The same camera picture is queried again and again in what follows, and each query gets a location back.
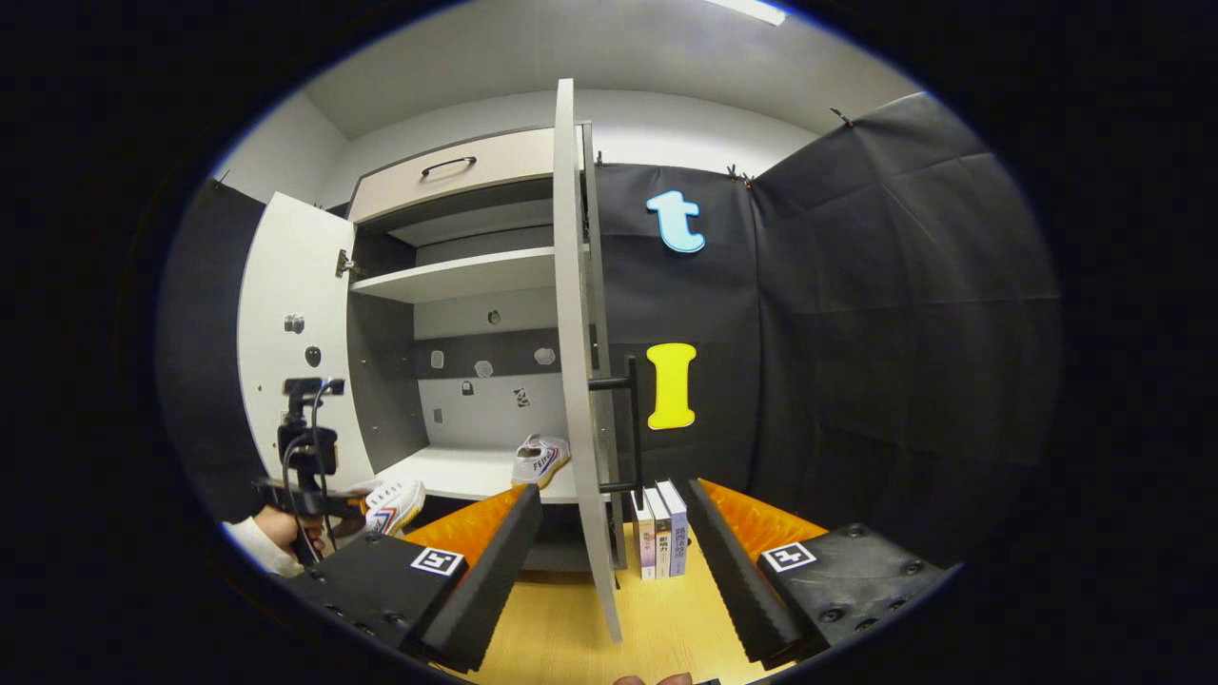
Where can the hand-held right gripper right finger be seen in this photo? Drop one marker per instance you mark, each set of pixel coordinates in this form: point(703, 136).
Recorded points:
point(733, 580)

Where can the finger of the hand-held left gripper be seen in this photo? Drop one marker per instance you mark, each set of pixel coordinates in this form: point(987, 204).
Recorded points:
point(354, 504)

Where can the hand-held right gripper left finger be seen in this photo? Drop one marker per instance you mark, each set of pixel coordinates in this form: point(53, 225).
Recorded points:
point(495, 580)

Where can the white canvas shoe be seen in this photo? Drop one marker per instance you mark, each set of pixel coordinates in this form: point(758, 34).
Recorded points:
point(538, 466)
point(400, 499)

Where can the white shoe cabinet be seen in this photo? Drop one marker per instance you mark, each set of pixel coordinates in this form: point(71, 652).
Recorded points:
point(476, 409)

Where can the white shoe cabinet door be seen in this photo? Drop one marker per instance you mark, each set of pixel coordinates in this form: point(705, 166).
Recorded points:
point(576, 381)
point(285, 276)

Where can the white cabinet shelf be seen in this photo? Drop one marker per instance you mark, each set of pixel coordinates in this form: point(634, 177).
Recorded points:
point(457, 276)
point(466, 471)

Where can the white cabinet drawer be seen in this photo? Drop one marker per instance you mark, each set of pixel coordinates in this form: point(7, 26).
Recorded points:
point(514, 162)

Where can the grey book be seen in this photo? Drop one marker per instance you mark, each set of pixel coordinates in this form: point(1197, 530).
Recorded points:
point(662, 542)

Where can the white and pink book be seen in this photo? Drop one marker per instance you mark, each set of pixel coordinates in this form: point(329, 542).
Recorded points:
point(644, 542)

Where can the black backdrop cloth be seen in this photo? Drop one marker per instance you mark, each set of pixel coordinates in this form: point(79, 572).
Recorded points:
point(856, 333)

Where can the ceiling light strip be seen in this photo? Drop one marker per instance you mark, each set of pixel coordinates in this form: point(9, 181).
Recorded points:
point(756, 9)

